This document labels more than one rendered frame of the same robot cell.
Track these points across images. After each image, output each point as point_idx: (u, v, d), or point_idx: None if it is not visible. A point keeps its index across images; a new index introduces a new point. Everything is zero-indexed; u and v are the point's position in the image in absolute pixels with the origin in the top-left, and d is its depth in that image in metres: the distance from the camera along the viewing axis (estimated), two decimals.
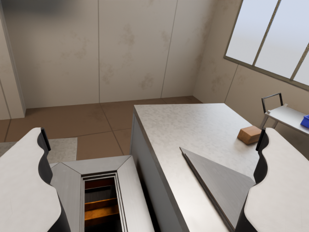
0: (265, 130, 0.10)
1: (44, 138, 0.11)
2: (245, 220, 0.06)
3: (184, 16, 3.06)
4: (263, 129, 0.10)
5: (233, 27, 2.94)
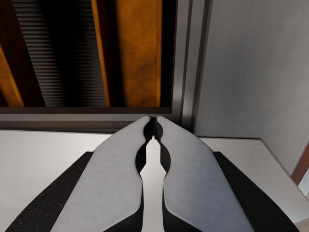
0: (157, 120, 0.11)
1: (150, 128, 0.12)
2: (169, 214, 0.06)
3: None
4: (155, 118, 0.11)
5: None
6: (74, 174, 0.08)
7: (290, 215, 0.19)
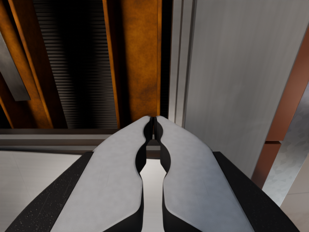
0: (157, 120, 0.11)
1: (150, 128, 0.12)
2: (169, 214, 0.06)
3: None
4: (155, 118, 0.11)
5: None
6: (74, 174, 0.08)
7: None
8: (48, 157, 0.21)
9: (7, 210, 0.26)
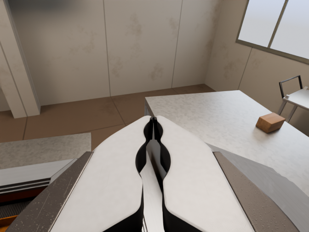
0: (157, 120, 0.11)
1: (150, 128, 0.12)
2: (169, 214, 0.06)
3: (191, 0, 2.91)
4: (155, 118, 0.11)
5: (246, 8, 2.76)
6: (74, 174, 0.08)
7: None
8: None
9: None
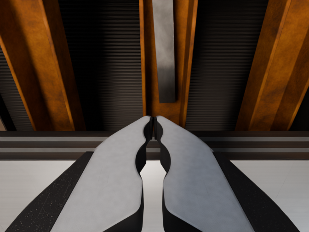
0: (157, 120, 0.11)
1: (150, 128, 0.12)
2: (169, 214, 0.06)
3: None
4: (155, 118, 0.11)
5: None
6: (74, 174, 0.08)
7: None
8: (258, 164, 0.22)
9: None
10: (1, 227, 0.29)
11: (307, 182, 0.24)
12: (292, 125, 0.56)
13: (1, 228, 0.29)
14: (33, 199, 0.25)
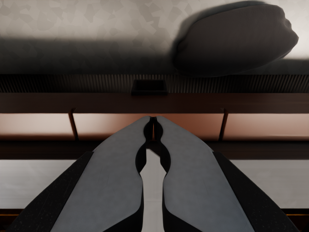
0: (157, 120, 0.11)
1: (150, 128, 0.12)
2: (169, 214, 0.06)
3: None
4: (155, 118, 0.11)
5: None
6: (74, 174, 0.08)
7: (151, 166, 0.21)
8: None
9: None
10: None
11: None
12: None
13: None
14: None
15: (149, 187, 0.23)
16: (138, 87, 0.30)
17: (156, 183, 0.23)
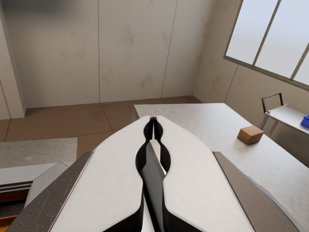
0: (157, 120, 0.11)
1: (150, 128, 0.12)
2: (169, 214, 0.06)
3: (184, 16, 3.06)
4: (155, 118, 0.11)
5: (233, 27, 2.94)
6: (74, 174, 0.08)
7: None
8: None
9: None
10: None
11: None
12: None
13: None
14: None
15: None
16: None
17: None
